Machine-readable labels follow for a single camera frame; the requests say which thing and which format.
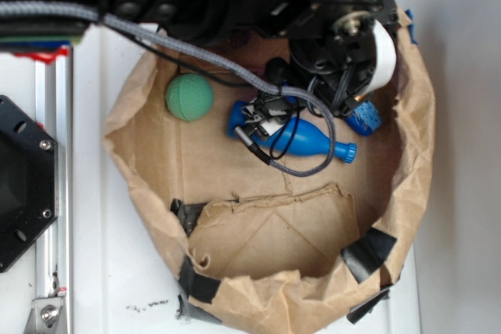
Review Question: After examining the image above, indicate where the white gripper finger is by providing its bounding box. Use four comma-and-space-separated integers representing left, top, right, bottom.
363, 20, 397, 94

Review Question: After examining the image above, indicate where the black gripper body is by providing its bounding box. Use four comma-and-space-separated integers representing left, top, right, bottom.
269, 0, 398, 115

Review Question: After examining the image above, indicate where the blue sponge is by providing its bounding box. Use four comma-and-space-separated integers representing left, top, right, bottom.
344, 101, 383, 136

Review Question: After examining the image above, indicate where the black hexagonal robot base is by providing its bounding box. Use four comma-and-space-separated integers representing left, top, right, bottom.
1, 95, 57, 273

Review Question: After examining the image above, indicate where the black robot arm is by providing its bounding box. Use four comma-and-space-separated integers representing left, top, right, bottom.
1, 0, 398, 117

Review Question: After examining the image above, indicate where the blue plastic bottle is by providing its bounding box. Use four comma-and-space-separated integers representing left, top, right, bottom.
226, 101, 358, 163

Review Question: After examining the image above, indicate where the green foam ball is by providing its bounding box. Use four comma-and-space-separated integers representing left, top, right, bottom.
165, 74, 214, 122

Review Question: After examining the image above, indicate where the brown paper bag bin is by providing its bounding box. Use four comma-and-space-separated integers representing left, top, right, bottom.
104, 13, 435, 333

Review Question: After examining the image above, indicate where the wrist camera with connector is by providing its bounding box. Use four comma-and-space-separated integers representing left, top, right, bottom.
227, 92, 297, 160

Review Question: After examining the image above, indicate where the aluminium extrusion rail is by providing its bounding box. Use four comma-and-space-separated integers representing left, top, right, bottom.
23, 52, 75, 334

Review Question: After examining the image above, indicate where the grey braided cable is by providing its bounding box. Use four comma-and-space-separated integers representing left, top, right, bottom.
0, 0, 338, 177

